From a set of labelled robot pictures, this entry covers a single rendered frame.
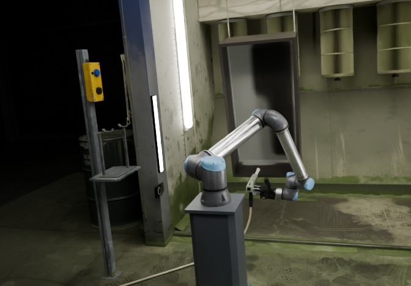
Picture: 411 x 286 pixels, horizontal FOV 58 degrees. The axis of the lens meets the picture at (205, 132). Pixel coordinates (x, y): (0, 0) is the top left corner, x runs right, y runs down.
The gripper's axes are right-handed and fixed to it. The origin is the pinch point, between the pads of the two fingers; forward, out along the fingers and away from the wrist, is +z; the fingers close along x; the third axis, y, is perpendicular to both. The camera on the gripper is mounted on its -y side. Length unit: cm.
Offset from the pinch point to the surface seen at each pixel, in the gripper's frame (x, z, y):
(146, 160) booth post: -8, 85, -15
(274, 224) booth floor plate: 32, -19, 46
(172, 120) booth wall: 35, 78, -40
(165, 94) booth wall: 26, 81, -64
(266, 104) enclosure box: 67, -2, -55
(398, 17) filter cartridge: 142, -116, -137
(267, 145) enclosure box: 73, -5, -15
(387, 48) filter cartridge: 142, -110, -107
